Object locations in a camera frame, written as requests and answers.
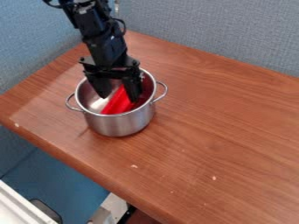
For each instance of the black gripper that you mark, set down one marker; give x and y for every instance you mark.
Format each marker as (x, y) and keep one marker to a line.
(109, 62)

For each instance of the red cloth object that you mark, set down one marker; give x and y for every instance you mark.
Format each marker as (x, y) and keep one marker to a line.
(120, 104)

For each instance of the metal pot with handles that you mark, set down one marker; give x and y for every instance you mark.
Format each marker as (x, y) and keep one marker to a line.
(122, 124)

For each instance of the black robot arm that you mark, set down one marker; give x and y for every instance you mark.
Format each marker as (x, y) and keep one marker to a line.
(89, 13)

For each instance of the white appliance lower left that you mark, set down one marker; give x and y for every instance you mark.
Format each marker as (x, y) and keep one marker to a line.
(18, 210)

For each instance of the white table leg bracket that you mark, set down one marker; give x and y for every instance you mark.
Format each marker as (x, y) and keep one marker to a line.
(110, 212)

